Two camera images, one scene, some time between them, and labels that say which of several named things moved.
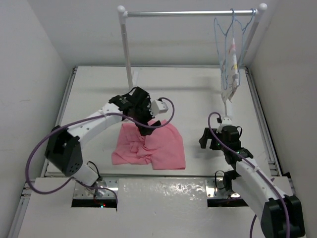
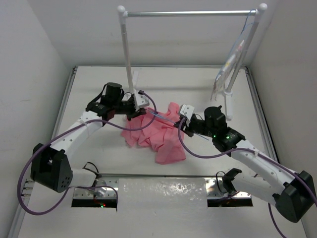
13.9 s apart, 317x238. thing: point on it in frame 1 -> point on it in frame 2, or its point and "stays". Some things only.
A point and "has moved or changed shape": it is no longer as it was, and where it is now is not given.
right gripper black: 206,135 -> 188,127
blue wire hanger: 230,49 -> 173,122
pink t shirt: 163,148 has moved or changed shape
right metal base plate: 215,188 stays
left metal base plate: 102,189 stays
